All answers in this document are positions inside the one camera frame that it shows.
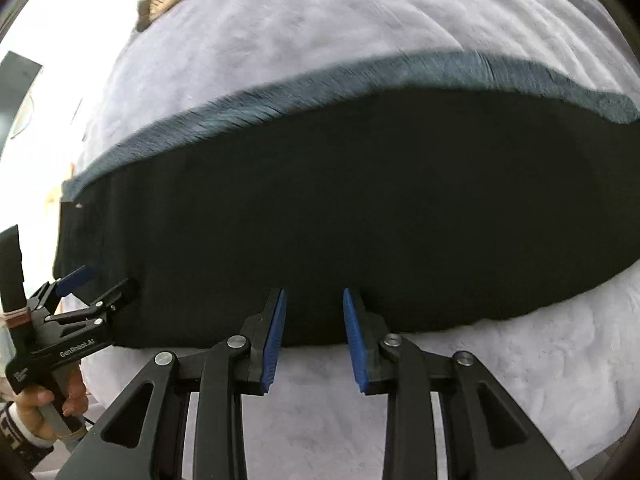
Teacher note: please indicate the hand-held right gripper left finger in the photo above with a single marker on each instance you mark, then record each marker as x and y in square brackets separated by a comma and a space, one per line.
[272, 340]

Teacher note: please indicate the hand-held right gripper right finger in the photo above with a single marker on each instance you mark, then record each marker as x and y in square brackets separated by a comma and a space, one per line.
[355, 340]

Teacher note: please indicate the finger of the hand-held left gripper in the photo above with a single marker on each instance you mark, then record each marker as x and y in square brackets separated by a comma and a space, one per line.
[112, 300]
[75, 278]

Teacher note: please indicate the black pants with blue lining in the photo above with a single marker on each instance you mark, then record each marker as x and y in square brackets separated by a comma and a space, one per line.
[350, 210]

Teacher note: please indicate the person's left forearm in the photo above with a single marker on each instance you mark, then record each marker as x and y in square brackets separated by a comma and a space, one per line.
[17, 437]

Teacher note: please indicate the person's left hand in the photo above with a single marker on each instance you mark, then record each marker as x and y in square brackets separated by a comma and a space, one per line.
[32, 407]

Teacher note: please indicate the dark flat panel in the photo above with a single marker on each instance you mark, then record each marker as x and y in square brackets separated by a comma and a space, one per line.
[15, 85]

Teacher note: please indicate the lavender plush blanket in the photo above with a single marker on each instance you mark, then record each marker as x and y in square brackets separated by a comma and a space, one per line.
[350, 20]

